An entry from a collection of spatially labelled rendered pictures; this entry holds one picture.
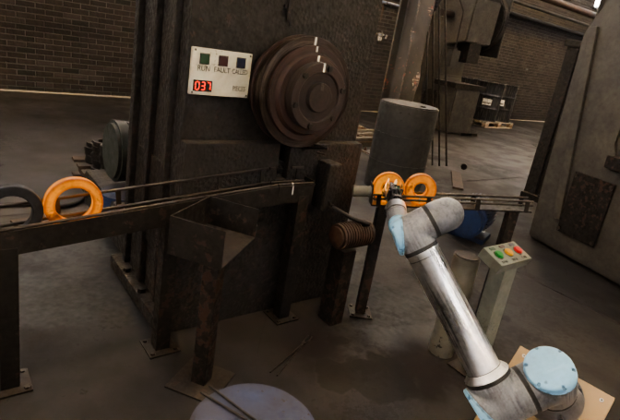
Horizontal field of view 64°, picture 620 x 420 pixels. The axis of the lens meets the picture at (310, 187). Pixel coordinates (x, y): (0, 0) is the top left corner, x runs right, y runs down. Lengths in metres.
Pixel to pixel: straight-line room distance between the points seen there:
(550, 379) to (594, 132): 2.82
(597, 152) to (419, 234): 2.80
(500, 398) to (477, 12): 8.66
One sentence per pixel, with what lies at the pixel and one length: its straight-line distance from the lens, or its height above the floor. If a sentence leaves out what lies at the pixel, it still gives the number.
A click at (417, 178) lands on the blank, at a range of 2.45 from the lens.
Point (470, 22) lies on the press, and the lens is 9.85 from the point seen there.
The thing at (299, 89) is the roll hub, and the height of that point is 1.14.
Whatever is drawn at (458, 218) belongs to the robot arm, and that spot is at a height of 0.86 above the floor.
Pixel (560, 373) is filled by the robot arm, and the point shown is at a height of 0.50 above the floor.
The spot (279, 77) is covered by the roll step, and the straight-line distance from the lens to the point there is 2.01.
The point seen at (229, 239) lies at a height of 0.60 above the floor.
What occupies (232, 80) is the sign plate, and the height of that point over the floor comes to 1.13.
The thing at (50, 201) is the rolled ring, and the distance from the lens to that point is 1.84.
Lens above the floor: 1.35
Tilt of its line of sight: 17 degrees down
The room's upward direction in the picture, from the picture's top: 10 degrees clockwise
